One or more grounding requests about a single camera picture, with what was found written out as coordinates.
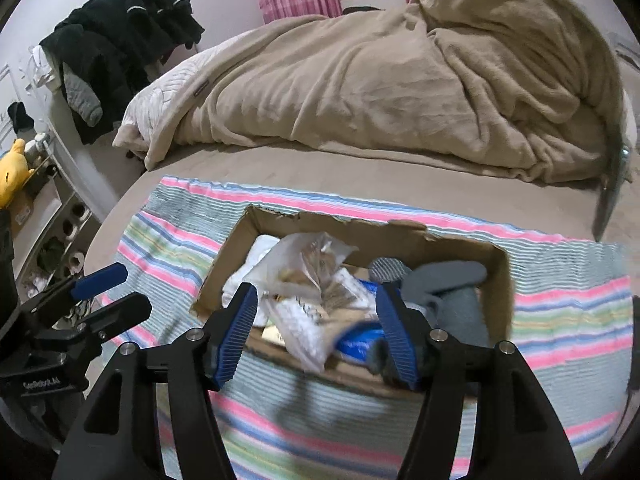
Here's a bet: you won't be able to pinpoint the blue tissue pack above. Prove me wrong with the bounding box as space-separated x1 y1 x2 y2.
333 275 384 366

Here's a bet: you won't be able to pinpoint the grey-blue socks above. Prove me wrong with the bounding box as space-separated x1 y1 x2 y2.
366 284 492 376

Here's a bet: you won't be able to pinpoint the white socks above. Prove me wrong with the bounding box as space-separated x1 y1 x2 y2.
221 234 280 328

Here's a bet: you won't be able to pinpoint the cotton swabs bag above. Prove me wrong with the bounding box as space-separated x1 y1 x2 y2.
244 232 378 373

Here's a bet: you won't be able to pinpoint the grey dotted grip socks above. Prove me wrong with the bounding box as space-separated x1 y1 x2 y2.
368 257 487 307

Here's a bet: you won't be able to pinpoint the white shelf unit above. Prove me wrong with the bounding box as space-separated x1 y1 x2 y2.
1 65 100 301

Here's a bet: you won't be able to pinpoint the open cardboard box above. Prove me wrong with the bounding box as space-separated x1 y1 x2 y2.
188 202 516 403

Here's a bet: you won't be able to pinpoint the yellow plush toy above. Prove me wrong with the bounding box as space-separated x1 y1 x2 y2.
0 139 35 209

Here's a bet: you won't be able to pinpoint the striped pastel towel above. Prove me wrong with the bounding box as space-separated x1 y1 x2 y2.
86 176 634 479

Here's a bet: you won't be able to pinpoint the grey sock hanging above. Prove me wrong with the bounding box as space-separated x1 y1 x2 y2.
62 63 103 127

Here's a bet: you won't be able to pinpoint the white quilted duvet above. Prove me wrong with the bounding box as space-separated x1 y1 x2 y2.
113 30 250 169

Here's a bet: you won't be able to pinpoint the black clothes pile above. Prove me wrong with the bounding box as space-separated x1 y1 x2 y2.
40 0 204 145

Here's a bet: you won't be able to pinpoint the dark tablet leaning upright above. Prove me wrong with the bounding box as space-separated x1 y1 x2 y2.
591 136 631 242

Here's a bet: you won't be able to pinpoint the beige fleece blanket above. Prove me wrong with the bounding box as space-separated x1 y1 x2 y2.
162 0 624 184

